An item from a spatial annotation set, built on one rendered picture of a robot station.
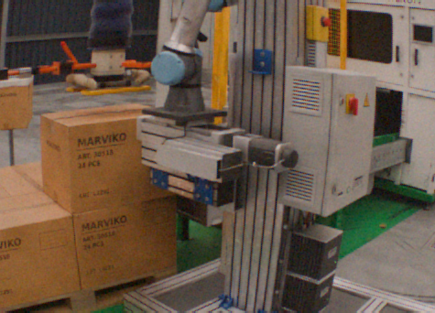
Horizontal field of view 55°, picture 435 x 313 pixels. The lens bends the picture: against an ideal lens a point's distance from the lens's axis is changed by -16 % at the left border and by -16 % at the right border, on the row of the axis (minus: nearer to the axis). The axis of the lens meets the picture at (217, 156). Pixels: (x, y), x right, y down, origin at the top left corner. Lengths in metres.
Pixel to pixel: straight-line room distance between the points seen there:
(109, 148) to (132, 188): 0.23
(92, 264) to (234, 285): 0.70
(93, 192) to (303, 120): 1.02
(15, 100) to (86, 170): 1.85
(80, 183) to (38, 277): 0.50
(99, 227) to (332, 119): 1.20
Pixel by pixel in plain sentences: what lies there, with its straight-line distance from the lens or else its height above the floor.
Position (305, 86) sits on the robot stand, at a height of 1.17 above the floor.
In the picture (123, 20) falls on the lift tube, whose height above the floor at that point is 1.40.
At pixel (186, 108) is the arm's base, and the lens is 1.73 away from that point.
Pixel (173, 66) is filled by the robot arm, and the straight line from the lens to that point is 1.59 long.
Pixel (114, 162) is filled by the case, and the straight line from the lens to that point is 2.19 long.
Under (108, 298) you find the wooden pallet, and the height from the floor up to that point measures 0.02.
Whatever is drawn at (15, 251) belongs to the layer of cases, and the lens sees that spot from 2.09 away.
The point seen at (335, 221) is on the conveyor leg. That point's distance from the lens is 3.40.
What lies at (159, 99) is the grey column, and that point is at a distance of 3.81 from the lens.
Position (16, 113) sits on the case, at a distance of 3.87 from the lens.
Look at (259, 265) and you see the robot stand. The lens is 1.90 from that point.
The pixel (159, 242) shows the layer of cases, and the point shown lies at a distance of 2.47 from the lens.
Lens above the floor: 1.30
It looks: 14 degrees down
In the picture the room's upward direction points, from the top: 3 degrees clockwise
